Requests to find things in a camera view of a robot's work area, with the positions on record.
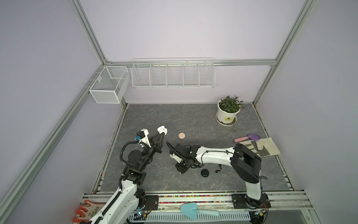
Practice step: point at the teal garden trowel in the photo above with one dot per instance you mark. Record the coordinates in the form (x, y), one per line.
(191, 211)

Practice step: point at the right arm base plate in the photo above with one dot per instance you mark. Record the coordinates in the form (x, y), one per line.
(242, 201)

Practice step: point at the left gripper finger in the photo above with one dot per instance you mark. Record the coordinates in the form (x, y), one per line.
(158, 145)
(155, 138)

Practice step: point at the potted green plant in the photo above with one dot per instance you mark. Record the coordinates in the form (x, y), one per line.
(228, 108)

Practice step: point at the long white wire basket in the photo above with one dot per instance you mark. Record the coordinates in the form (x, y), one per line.
(173, 73)

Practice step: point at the pink earbud charging case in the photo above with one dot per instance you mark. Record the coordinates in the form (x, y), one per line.
(182, 135)

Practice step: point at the red white garden glove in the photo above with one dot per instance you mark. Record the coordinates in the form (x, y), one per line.
(86, 211)

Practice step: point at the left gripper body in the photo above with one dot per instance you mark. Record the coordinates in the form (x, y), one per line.
(152, 150)

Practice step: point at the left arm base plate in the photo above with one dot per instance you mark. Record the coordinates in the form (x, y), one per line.
(148, 202)

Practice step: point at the black earbud charging case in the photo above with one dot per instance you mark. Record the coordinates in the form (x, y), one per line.
(204, 172)

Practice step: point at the beige grey work glove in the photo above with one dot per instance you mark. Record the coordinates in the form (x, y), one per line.
(263, 147)

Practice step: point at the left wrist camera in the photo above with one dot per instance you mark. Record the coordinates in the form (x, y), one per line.
(142, 138)

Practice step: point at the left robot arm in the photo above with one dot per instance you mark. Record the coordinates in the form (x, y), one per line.
(135, 155)

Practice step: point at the small white mesh basket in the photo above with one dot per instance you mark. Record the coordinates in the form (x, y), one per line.
(110, 85)

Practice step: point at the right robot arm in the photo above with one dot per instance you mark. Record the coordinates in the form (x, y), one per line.
(241, 159)

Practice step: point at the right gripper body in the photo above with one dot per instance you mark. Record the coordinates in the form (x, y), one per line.
(181, 166)

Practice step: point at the purple pink garden scoop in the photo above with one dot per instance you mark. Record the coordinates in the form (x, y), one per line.
(250, 136)

